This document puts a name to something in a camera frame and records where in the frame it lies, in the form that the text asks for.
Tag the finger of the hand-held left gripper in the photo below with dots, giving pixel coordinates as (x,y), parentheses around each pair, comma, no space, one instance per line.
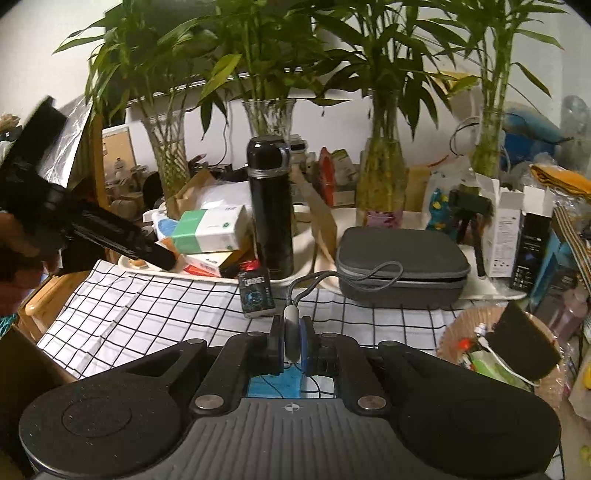
(129,240)

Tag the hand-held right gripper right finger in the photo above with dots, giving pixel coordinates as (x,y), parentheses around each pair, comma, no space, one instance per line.
(304,344)

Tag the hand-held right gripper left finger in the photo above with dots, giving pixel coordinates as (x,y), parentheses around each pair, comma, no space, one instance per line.
(278,344)

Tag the blue packet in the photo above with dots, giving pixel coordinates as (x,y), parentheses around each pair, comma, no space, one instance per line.
(277,385)

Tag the person's left hand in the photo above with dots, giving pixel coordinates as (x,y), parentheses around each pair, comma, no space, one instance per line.
(18,272)

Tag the wooden egg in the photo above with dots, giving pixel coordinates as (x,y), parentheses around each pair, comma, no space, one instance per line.
(136,263)

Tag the white bottle with blue label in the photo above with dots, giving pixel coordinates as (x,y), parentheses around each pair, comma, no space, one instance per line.
(164,226)

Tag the black box with skull print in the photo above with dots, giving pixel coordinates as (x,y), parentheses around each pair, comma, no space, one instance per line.
(256,295)

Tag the silver bubble mailer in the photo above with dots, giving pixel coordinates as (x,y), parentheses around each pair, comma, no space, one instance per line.
(76,143)

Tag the brown paper bag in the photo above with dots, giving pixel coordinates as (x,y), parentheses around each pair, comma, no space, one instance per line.
(184,196)
(323,221)

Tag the cream tray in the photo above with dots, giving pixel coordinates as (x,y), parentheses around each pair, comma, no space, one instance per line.
(415,217)
(198,276)

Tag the pink white box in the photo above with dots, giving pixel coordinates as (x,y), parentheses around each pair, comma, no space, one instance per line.
(203,267)

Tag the green white box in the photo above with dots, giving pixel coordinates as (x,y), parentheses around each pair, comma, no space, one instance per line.
(207,228)

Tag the black white checked cloth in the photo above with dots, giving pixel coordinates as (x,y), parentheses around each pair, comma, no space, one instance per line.
(161,314)

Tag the red black small packet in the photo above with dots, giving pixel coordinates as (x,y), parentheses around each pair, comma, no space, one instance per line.
(251,266)

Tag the glass vase with bamboo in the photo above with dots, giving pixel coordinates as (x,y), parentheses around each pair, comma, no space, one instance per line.
(383,175)
(168,157)
(487,143)
(268,115)

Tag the white plastic packet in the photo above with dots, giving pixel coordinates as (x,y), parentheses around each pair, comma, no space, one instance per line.
(217,196)

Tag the wooden stool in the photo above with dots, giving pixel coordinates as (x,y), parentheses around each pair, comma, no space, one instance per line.
(51,304)

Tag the black thermos flask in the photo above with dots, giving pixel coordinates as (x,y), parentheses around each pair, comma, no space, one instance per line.
(270,221)

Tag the grey zip case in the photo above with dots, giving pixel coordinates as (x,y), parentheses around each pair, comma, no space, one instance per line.
(397,258)

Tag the red snack packet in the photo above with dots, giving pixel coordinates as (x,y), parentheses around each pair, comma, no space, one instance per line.
(326,173)

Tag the green packet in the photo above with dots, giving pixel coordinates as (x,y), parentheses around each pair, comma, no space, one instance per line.
(489,371)

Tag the black mini tripod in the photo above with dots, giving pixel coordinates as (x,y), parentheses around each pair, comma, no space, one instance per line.
(471,203)

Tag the black block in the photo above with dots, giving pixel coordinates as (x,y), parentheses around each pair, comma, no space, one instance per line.
(524,346)

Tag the white carton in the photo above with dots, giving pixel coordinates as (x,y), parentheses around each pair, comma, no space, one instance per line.
(501,230)

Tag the black carton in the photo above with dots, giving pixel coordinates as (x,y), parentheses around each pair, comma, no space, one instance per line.
(531,254)

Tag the blue carton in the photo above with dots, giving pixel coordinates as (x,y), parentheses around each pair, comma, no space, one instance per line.
(554,272)

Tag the pink bottle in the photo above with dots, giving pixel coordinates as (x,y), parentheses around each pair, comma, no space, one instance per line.
(568,314)

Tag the orange cloth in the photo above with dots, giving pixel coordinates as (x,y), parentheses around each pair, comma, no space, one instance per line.
(563,177)

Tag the blue plastic bag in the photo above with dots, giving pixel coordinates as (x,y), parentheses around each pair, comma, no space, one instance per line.
(531,131)

